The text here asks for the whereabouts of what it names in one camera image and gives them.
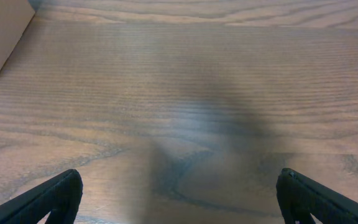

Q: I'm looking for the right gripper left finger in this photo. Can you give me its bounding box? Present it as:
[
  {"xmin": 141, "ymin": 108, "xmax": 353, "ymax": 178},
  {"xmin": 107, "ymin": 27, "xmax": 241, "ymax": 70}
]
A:
[{"xmin": 0, "ymin": 169, "xmax": 83, "ymax": 224}]

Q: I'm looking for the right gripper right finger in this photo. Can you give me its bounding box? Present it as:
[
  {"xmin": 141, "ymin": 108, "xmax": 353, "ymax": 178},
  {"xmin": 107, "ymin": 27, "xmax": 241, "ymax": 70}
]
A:
[{"xmin": 276, "ymin": 168, "xmax": 358, "ymax": 224}]

